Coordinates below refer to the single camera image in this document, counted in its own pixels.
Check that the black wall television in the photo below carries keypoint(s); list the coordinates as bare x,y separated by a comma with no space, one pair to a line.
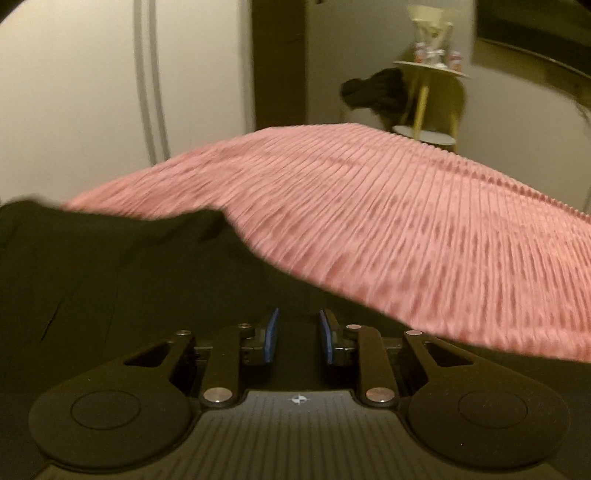
531,23

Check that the dark wooden door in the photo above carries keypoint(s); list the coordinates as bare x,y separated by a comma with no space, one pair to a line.
279,64

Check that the wrapped flower bouquet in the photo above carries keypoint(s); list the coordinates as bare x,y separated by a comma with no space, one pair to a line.
427,21

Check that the black pants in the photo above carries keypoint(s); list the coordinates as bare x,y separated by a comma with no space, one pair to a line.
138,277

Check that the white wardrobe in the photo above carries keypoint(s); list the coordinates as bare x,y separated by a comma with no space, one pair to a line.
69,92

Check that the round two-tier side table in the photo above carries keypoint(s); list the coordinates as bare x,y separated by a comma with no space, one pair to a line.
429,70

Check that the dark cloth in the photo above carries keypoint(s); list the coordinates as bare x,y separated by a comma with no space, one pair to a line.
374,92

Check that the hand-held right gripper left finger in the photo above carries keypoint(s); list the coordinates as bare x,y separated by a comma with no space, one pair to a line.
271,334

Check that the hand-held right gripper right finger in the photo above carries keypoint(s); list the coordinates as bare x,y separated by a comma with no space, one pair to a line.
327,334

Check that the pink ribbed blanket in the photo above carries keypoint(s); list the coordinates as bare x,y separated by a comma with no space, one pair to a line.
392,221

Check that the small printed can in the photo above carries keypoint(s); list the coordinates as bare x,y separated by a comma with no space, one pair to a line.
419,53
455,60

